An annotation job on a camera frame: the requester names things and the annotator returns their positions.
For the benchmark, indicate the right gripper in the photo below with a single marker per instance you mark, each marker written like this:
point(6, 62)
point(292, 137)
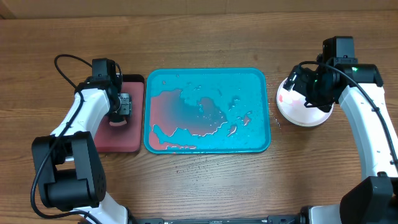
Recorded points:
point(306, 78)

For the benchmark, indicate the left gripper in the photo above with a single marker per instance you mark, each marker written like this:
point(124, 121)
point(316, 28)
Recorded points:
point(127, 107)

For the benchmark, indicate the white plate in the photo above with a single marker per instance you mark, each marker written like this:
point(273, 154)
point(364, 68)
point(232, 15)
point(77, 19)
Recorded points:
point(291, 106)

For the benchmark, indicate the red and green sponge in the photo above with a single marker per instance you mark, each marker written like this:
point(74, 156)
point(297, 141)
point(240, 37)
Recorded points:
point(117, 120)

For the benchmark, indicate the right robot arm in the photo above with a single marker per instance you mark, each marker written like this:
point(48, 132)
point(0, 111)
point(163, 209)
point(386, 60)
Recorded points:
point(360, 94)

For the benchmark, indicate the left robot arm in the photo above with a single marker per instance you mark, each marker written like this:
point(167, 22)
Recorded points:
point(69, 176)

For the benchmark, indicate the black tray with red mat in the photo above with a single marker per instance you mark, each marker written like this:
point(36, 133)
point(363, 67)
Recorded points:
point(124, 137)

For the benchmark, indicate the teal plastic tray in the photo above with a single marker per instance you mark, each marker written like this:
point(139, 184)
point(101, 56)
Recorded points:
point(206, 111)

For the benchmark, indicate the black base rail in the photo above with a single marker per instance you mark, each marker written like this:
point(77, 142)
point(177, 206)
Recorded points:
point(271, 219)

